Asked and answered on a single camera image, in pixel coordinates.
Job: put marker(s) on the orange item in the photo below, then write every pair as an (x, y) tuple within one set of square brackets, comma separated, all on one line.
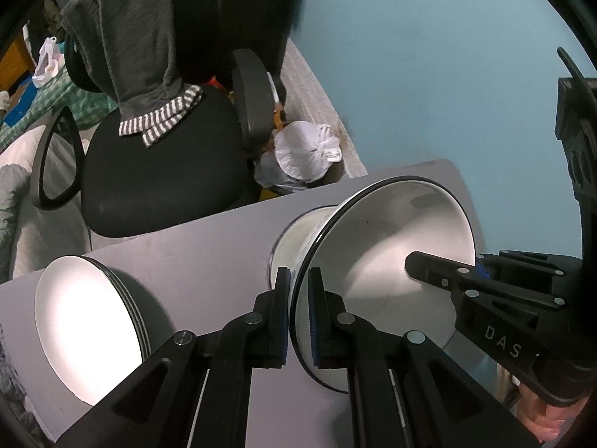
[(280, 119)]

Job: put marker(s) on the black office chair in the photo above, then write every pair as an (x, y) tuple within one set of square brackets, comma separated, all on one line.
[(163, 163)]

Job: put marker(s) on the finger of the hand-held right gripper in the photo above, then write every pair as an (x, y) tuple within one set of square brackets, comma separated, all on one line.
[(527, 266), (433, 270)]

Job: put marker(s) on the green checked cloth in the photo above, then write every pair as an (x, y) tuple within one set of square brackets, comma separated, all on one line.
[(51, 102)]

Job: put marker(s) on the blue flat box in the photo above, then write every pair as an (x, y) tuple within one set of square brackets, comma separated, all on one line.
[(21, 102)]

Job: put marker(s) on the person's right hand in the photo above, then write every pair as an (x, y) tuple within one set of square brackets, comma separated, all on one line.
[(541, 420)]

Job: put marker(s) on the large white plastic bag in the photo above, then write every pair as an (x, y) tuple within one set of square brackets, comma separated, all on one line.
[(303, 149)]

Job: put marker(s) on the grey garment with striped cuff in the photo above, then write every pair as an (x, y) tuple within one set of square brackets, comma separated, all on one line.
[(130, 32)]

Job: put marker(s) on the brown wooden furniture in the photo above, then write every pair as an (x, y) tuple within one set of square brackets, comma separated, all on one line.
[(14, 63)]

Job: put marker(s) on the grey comforter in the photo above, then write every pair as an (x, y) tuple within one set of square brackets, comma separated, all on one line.
[(9, 214)]

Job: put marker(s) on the small white plastic bag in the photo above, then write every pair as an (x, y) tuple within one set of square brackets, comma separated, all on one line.
[(46, 65)]

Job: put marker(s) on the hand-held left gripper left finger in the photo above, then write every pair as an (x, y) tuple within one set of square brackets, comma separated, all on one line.
[(281, 317)]

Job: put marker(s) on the white brick pattern panel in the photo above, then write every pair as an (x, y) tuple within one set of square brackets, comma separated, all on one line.
[(317, 93)]

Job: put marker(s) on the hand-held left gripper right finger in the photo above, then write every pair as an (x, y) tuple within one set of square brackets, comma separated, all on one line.
[(315, 322)]

